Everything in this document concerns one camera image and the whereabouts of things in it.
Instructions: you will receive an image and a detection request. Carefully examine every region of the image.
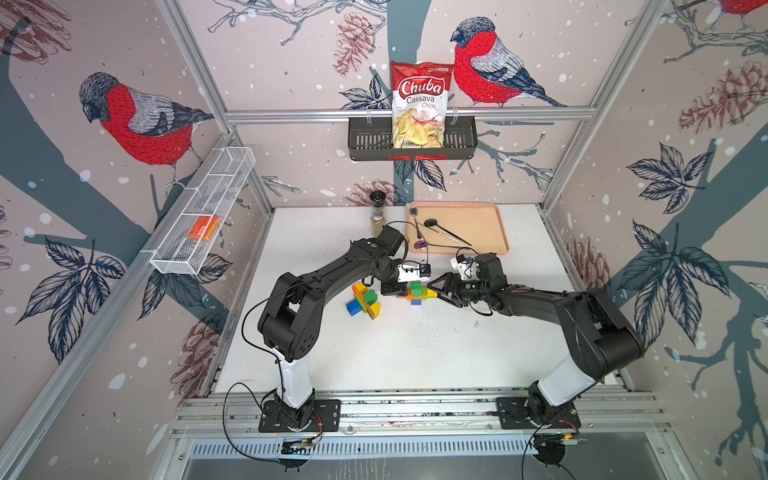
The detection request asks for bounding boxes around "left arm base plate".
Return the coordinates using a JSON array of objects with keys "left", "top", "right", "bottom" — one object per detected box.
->
[{"left": 258, "top": 397, "right": 341, "bottom": 433}]

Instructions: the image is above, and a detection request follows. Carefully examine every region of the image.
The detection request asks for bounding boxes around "black spoon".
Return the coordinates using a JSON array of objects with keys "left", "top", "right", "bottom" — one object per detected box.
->
[{"left": 423, "top": 218, "right": 470, "bottom": 246}]

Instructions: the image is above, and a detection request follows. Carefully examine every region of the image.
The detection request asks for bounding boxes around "white wire wall basket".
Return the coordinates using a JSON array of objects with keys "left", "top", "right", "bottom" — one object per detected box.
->
[{"left": 150, "top": 146, "right": 255, "bottom": 275}]

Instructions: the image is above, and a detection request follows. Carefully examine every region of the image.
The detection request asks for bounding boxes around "green square brick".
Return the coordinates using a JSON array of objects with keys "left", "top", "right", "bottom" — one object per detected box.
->
[
  {"left": 363, "top": 290, "right": 378, "bottom": 306},
  {"left": 409, "top": 281, "right": 425, "bottom": 300}
]

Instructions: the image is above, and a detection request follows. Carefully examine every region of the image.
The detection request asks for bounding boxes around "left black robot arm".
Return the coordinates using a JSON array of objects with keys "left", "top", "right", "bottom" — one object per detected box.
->
[{"left": 258, "top": 226, "right": 405, "bottom": 431}]

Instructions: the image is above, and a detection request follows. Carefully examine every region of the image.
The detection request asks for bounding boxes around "orange block in wire basket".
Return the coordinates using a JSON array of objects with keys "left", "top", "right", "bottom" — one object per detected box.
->
[{"left": 187, "top": 216, "right": 221, "bottom": 241}]

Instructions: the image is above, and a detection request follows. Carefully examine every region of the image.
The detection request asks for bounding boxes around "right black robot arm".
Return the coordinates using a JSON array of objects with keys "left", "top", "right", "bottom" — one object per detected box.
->
[{"left": 428, "top": 253, "right": 646, "bottom": 427}]

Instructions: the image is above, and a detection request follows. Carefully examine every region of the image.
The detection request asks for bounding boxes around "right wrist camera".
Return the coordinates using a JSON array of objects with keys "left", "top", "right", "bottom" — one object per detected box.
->
[{"left": 450, "top": 255, "right": 477, "bottom": 281}]

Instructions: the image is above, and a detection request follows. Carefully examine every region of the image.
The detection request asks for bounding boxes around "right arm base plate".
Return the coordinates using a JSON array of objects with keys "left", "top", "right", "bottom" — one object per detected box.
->
[{"left": 495, "top": 396, "right": 581, "bottom": 430}]

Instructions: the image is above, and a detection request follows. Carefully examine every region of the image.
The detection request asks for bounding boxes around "green square brick back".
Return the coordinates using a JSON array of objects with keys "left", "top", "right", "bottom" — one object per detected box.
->
[{"left": 409, "top": 281, "right": 425, "bottom": 300}]

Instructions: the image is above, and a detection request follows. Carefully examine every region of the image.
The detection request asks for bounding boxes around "glass spice shaker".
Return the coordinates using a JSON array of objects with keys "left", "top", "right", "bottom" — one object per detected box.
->
[{"left": 369, "top": 190, "right": 387, "bottom": 237}]

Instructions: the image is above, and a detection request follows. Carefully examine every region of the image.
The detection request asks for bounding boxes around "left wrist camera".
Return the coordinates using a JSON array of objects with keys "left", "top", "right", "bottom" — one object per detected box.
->
[{"left": 397, "top": 261, "right": 431, "bottom": 283}]

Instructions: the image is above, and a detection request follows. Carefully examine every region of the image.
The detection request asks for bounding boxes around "orange brick front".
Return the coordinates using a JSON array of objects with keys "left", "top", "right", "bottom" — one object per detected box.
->
[{"left": 354, "top": 289, "right": 367, "bottom": 304}]

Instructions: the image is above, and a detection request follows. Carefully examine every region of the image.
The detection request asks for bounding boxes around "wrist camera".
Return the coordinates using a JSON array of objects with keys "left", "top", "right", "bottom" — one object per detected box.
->
[
  {"left": 450, "top": 255, "right": 477, "bottom": 281},
  {"left": 397, "top": 261, "right": 431, "bottom": 283}
]

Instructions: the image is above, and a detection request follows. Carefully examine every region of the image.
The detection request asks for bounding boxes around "small grey spoon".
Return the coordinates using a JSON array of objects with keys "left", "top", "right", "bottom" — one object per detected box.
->
[{"left": 409, "top": 207, "right": 423, "bottom": 239}]

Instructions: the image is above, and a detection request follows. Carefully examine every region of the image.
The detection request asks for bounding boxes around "black wall basket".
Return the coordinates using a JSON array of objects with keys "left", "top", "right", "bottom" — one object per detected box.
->
[{"left": 348, "top": 114, "right": 478, "bottom": 161}]

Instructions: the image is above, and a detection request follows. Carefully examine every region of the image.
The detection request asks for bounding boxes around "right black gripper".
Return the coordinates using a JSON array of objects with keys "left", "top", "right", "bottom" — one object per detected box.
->
[{"left": 426, "top": 274, "right": 489, "bottom": 307}]

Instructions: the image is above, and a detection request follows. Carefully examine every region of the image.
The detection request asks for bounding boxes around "beige tray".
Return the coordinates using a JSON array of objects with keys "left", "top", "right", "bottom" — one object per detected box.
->
[{"left": 406, "top": 202, "right": 509, "bottom": 255}]

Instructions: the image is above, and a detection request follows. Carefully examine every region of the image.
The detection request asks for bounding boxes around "Chuba cassava chips bag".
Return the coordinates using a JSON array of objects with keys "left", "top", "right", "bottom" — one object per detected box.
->
[{"left": 391, "top": 62, "right": 453, "bottom": 149}]

